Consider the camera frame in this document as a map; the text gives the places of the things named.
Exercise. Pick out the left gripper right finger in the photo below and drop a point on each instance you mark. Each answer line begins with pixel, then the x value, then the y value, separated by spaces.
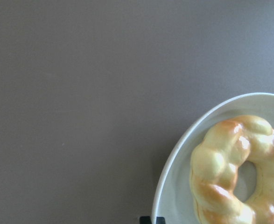
pixel 160 220

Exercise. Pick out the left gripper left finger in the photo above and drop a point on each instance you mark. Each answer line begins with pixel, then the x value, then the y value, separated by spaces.
pixel 145 220

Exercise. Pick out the white round plate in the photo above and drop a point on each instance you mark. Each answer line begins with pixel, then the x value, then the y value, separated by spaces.
pixel 221 171

